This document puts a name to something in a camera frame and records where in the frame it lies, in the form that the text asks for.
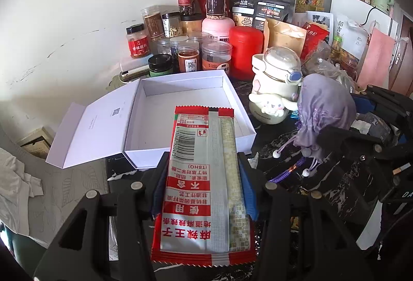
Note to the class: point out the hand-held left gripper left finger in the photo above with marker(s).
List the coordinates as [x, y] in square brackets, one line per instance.
[157, 195]

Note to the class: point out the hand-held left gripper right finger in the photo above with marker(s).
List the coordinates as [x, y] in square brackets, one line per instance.
[249, 195]

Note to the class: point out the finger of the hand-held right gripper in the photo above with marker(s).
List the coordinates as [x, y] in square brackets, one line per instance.
[348, 145]
[361, 103]

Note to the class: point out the red silver snack packet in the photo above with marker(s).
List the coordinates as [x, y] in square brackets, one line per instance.
[193, 203]

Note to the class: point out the white gift box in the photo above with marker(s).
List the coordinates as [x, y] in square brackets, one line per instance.
[180, 113]

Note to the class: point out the pink paper bag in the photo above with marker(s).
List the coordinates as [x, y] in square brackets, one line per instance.
[377, 55]

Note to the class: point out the clear plastic bag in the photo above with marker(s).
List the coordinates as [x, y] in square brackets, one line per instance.
[322, 61]

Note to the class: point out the white leaf print paper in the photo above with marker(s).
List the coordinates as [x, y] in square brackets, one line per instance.
[114, 242]

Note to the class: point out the green lidded bottle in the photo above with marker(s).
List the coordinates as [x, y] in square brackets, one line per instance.
[337, 44]

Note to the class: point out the white paper bag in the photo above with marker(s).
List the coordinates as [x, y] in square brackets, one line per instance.
[350, 32]

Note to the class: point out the red snack bag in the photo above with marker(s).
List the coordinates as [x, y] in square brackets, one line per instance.
[314, 37]

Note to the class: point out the white cartoon dog water bottle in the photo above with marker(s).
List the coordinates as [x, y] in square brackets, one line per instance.
[274, 74]

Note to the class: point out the black and white printed card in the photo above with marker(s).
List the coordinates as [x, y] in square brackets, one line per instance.
[319, 19]

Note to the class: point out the kraft paper pouch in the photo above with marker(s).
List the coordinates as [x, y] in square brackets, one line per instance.
[284, 39]

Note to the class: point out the white refrigerator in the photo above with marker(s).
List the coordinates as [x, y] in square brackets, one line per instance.
[345, 3]

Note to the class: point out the white power bank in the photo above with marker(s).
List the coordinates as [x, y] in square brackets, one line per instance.
[132, 73]

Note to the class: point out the red plastic canister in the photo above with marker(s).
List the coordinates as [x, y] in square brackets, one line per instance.
[246, 52]

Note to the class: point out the dark green lidded jar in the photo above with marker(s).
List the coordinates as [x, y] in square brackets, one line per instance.
[160, 64]

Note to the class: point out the stack of books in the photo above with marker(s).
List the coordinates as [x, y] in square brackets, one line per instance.
[35, 142]

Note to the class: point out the black stand-up pouch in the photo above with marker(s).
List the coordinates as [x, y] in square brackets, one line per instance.
[261, 10]

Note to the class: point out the orange spice jar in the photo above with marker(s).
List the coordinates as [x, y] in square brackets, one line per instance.
[188, 56]

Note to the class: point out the wide clear plastic jar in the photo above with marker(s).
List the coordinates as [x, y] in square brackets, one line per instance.
[216, 56]

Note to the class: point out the white cloth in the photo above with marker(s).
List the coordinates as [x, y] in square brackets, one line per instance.
[13, 187]

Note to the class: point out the small clear jar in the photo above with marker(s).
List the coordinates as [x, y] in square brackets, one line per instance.
[164, 46]

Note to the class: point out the red spice jar black lid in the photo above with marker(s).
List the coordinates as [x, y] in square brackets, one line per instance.
[138, 44]

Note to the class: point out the clear jar blue contents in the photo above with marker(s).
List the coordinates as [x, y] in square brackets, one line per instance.
[176, 42]

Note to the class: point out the pink lidded jar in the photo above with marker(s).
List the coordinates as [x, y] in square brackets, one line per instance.
[217, 27]

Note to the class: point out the clear jar grey lid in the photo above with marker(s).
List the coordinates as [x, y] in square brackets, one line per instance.
[198, 37]

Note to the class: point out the clear jar black label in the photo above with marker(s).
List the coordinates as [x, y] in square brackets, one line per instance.
[171, 26]

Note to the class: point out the clear jar brown label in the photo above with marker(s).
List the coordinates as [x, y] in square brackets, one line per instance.
[152, 23]

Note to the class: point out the jar with brown lid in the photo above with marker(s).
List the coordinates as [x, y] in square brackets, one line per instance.
[192, 24]

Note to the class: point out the tall clear jar dark label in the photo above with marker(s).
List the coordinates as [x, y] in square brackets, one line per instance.
[215, 0]

